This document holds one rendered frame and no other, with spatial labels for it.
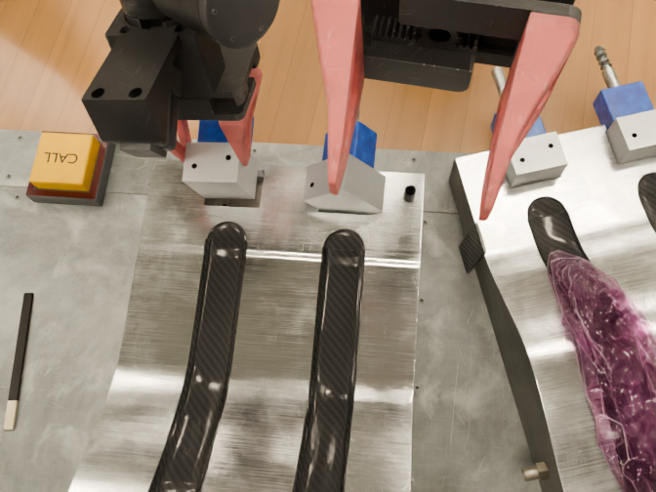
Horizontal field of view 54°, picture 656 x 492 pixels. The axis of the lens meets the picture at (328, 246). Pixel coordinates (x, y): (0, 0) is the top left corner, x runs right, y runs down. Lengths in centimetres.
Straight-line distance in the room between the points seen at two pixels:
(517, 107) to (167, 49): 26
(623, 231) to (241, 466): 40
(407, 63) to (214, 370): 35
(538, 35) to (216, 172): 35
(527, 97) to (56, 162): 58
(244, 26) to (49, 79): 48
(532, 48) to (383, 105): 49
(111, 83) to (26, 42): 48
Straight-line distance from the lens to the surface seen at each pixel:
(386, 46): 32
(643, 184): 69
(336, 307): 58
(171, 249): 61
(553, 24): 28
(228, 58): 52
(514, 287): 61
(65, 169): 75
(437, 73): 32
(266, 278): 58
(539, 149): 65
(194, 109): 50
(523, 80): 27
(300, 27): 82
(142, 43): 47
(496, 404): 65
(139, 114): 42
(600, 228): 66
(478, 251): 63
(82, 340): 72
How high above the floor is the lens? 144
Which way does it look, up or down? 71 degrees down
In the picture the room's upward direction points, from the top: 12 degrees counter-clockwise
